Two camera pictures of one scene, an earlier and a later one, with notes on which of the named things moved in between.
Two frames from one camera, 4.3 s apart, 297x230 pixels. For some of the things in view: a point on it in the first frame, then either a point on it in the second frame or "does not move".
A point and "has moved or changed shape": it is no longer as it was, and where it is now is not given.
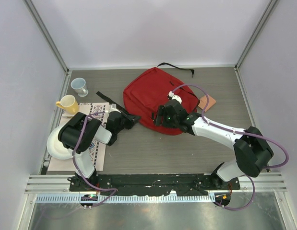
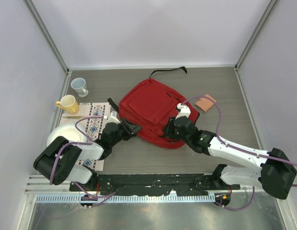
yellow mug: (69, 103) does not move
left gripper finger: (133, 119) -> (133, 129)
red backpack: (143, 96) has moved or changed shape
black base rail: (154, 184) does not move
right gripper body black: (168, 121) -> (172, 133)
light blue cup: (78, 85) does not move
